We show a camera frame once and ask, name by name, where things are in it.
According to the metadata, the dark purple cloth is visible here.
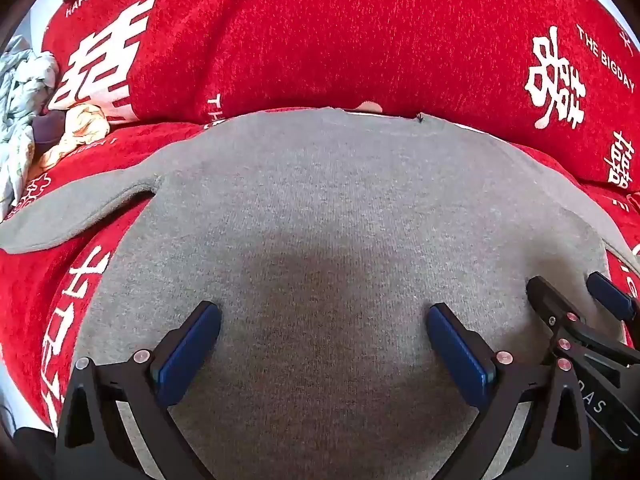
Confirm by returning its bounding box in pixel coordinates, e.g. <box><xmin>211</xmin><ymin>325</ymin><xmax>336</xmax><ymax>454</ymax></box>
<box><xmin>32</xmin><ymin>110</ymin><xmax>68</xmax><ymax>153</ymax></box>

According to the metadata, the grey knit sweater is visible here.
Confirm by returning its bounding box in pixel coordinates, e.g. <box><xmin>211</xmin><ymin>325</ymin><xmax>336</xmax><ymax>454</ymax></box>
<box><xmin>0</xmin><ymin>106</ymin><xmax>640</xmax><ymax>480</ymax></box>

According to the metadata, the pale floral cloth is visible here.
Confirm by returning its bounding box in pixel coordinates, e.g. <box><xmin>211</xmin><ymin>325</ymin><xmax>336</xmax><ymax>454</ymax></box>
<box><xmin>0</xmin><ymin>35</ymin><xmax>61</xmax><ymax>221</ymax></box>

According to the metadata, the cream crumpled cloth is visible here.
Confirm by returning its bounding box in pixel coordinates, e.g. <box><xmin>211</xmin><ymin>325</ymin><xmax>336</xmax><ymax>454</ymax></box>
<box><xmin>37</xmin><ymin>104</ymin><xmax>111</xmax><ymax>171</ymax></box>

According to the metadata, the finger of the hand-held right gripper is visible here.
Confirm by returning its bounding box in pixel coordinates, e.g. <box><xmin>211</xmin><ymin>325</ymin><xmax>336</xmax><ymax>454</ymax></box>
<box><xmin>527</xmin><ymin>276</ymin><xmax>581</xmax><ymax>346</ymax></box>
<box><xmin>587</xmin><ymin>272</ymin><xmax>640</xmax><ymax>322</ymax></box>

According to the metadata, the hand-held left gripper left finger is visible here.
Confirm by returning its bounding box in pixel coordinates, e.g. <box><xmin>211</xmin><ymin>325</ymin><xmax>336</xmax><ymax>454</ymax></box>
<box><xmin>52</xmin><ymin>301</ymin><xmax>223</xmax><ymax>480</ymax></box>

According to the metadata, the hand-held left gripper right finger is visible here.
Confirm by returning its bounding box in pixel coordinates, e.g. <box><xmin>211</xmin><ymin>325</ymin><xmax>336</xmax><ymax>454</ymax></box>
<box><xmin>426</xmin><ymin>302</ymin><xmax>593</xmax><ymax>480</ymax></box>

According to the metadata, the red printed blanket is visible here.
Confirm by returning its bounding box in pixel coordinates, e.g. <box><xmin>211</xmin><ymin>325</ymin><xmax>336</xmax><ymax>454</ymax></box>
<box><xmin>0</xmin><ymin>0</ymin><xmax>640</xmax><ymax>441</ymax></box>

